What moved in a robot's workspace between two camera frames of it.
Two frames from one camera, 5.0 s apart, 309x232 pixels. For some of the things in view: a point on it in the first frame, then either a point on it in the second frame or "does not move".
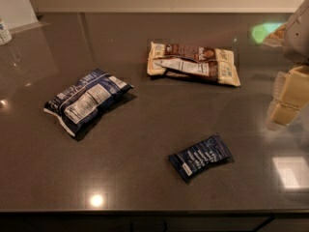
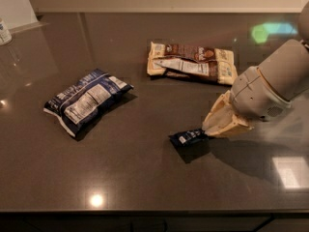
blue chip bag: x=79 y=102 does not move
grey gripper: x=297 y=39 -> x=254 y=96
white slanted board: x=15 y=9 does not move
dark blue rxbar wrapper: x=190 y=161 -> x=187 y=137
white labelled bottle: x=6 y=37 does not move
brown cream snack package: x=179 y=60 does not move
